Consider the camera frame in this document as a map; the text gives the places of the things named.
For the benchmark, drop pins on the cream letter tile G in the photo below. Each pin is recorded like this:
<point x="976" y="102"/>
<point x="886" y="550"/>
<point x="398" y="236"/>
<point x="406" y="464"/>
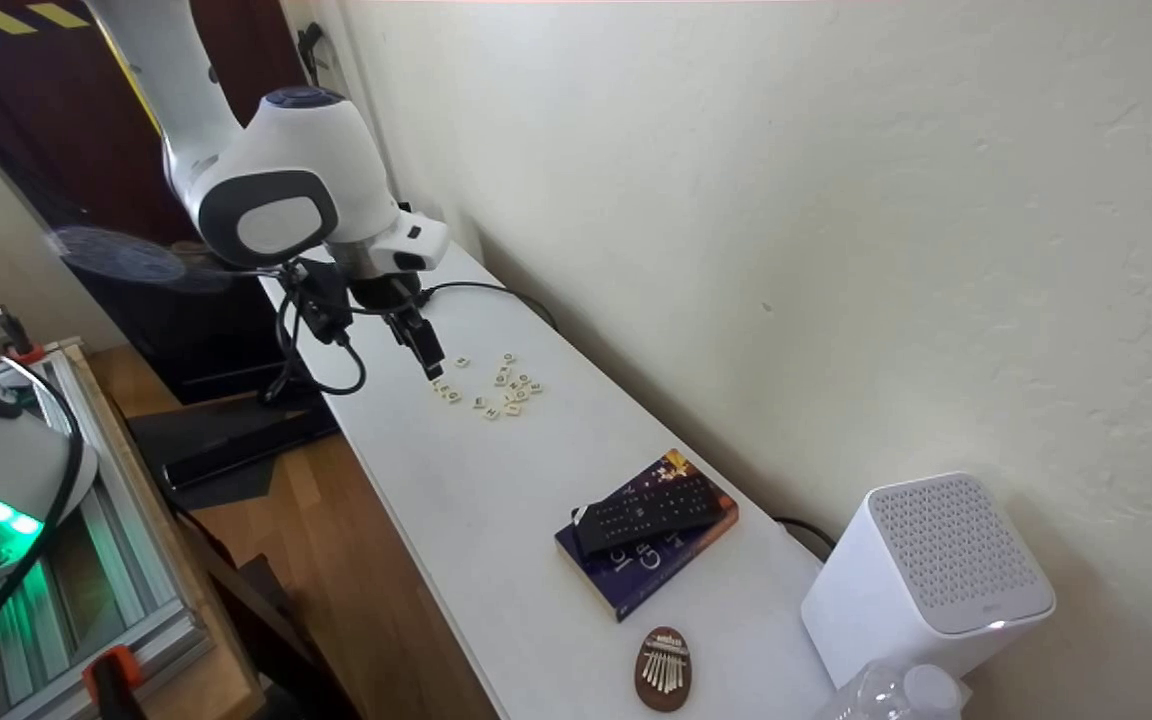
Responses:
<point x="481" y="400"/>

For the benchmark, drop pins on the cream letter tile I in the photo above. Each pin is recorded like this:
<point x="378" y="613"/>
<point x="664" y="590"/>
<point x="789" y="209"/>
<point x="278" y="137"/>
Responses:
<point x="519" y="408"/>
<point x="502" y="383"/>

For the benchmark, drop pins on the yellow black hazard tape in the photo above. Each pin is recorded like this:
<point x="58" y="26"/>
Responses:
<point x="1" y="23"/>

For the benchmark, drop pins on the black low bench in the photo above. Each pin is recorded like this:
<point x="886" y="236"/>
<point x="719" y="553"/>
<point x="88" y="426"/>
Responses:
<point x="231" y="443"/>

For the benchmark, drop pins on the cream letter tile N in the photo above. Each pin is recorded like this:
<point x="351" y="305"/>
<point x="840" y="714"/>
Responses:
<point x="510" y="362"/>

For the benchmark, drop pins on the wooden board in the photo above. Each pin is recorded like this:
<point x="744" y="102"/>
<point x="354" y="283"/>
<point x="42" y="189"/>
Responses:
<point x="189" y="563"/>

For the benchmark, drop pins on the aluminium frame rail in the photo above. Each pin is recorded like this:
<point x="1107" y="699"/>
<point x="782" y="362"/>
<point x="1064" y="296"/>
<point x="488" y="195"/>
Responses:
<point x="163" y="625"/>

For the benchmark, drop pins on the purple blue book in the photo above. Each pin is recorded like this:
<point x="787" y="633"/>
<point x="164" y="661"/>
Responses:
<point x="649" y="577"/>

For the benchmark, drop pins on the black remote control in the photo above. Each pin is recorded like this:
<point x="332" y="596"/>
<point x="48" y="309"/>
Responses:
<point x="640" y="515"/>

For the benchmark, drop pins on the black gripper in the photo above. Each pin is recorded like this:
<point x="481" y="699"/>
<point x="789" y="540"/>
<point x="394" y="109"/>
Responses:
<point x="394" y="296"/>

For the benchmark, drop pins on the black cabinet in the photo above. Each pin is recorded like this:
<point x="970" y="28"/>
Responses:
<point x="163" y="343"/>

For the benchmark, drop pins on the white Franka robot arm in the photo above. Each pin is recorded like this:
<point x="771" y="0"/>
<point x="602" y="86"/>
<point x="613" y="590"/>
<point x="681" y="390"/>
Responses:
<point x="322" y="147"/>

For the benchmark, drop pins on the orange clamp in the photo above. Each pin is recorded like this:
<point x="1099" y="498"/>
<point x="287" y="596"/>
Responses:
<point x="108" y="674"/>

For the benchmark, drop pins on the white cube speaker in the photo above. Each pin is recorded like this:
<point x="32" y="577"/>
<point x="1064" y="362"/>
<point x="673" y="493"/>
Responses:
<point x="923" y="584"/>

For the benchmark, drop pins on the cream letter tile O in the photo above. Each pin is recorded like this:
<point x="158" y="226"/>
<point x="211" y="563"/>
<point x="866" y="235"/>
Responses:
<point x="523" y="386"/>

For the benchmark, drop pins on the black stand leg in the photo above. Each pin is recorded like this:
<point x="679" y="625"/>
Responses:
<point x="271" y="625"/>

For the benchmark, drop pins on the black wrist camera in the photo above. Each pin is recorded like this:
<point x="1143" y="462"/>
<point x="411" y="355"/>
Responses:
<point x="322" y="305"/>

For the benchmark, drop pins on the small dark post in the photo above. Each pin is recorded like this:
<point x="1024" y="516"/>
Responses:
<point x="11" y="325"/>

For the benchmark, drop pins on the brown oval kalimba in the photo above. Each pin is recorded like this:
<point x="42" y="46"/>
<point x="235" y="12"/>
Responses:
<point x="662" y="664"/>

